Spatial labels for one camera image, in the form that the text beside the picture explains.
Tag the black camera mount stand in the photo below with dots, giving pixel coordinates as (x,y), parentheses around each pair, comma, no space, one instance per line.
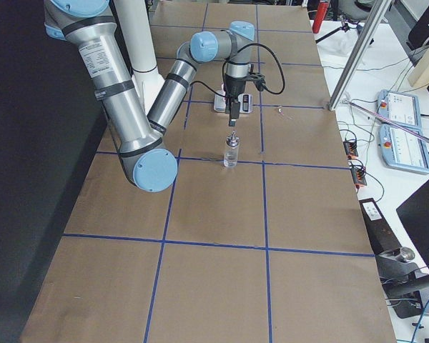
(405,284)

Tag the blue teach pendant far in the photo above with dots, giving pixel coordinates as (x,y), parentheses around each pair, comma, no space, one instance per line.
(400,108)

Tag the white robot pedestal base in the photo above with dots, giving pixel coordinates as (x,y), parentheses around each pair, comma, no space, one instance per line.
(134,22)

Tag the orange black connector box far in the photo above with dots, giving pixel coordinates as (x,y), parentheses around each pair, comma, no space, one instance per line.
(350,148)

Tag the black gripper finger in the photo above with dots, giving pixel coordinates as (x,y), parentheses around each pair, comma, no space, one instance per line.
(228,104)
(235,113)

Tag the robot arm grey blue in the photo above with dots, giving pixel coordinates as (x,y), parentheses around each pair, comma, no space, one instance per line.
(91,26)
(230,50)

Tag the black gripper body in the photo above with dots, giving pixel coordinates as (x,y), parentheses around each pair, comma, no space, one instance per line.
(232,86)

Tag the glass sauce bottle metal spout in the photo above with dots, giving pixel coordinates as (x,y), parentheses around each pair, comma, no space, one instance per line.
(231,150)

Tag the blue teach pendant near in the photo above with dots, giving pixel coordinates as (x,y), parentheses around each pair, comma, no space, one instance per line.
(403,151)

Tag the aluminium frame post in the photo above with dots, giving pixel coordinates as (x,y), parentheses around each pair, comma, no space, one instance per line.
(375,17)

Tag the white digital kitchen scale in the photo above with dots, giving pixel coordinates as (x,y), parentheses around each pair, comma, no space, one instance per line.
(244,100)

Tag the blue teach pendant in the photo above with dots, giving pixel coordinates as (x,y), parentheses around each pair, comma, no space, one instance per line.
(400,108)
(403,151)

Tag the thin metal rod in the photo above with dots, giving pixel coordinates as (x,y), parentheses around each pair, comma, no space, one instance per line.
(387,121)

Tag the black monitor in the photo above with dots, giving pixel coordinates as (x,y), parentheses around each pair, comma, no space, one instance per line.
(414,216)

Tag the red cylinder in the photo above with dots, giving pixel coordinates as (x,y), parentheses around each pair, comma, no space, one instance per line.
(320,15)

